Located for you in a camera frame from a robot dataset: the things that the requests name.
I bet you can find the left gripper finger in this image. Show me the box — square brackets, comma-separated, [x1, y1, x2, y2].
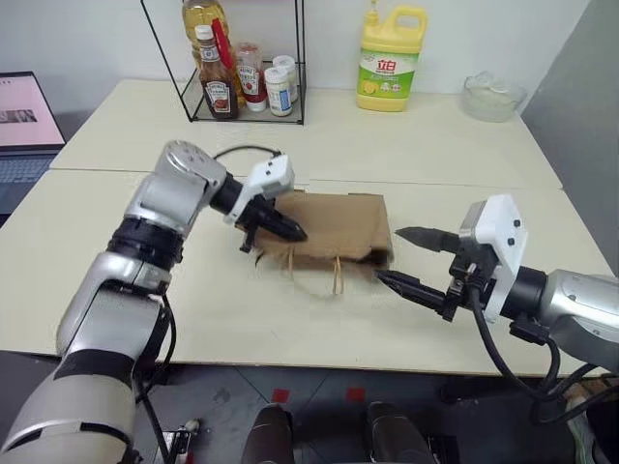
[263, 219, 305, 244]
[270, 207, 310, 240]

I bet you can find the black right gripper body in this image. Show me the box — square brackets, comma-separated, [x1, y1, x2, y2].
[441, 235, 499, 324]

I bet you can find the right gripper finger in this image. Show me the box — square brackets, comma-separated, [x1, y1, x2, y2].
[394, 224, 461, 254]
[375, 269, 450, 315]

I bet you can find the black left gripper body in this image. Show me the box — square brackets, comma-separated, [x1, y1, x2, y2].
[235, 195, 280, 254]

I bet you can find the brown paper bag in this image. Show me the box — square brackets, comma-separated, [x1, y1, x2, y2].
[253, 189, 395, 300]

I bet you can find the white seasoning shaker jar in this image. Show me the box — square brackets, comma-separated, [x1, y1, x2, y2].
[263, 66, 295, 118]
[272, 54, 299, 103]

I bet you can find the brown sauce glass bottle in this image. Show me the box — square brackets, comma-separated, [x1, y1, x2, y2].
[194, 25, 240, 121]

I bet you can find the red ketchup squeeze bottle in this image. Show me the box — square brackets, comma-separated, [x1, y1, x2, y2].
[234, 42, 268, 114]

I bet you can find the dark rounded shape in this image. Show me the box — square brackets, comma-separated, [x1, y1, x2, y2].
[240, 403, 297, 464]
[365, 400, 437, 464]

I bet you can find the clear glass bowl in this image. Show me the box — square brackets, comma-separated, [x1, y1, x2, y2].
[462, 70, 529, 124]

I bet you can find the yellow dish detergent bottle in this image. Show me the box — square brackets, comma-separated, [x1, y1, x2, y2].
[355, 0, 429, 114]

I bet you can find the white green sneaker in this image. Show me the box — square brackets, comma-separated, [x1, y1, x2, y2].
[566, 393, 592, 458]

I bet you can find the yellow cooking oil bottle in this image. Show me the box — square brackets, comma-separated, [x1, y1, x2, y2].
[181, 0, 236, 73]

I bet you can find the white and red floor object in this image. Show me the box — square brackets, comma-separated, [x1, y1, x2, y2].
[161, 417, 202, 464]

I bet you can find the open laptop computer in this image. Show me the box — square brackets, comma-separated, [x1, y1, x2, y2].
[0, 71, 67, 215]

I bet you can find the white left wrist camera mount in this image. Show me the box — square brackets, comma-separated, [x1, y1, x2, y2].
[221, 154, 296, 226]

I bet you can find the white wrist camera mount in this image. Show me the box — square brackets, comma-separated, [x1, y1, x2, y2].
[221, 154, 296, 226]
[457, 194, 529, 324]

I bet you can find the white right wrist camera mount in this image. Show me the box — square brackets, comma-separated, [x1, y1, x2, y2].
[457, 194, 529, 324]

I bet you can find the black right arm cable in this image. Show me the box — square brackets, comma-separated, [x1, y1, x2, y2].
[466, 277, 613, 426]

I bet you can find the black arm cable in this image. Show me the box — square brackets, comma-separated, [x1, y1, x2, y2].
[133, 144, 286, 464]
[466, 277, 613, 426]

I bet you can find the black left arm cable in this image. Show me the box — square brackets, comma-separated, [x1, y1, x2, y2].
[133, 144, 286, 464]

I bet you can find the black wire rack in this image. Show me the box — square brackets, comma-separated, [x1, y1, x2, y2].
[140, 0, 308, 127]

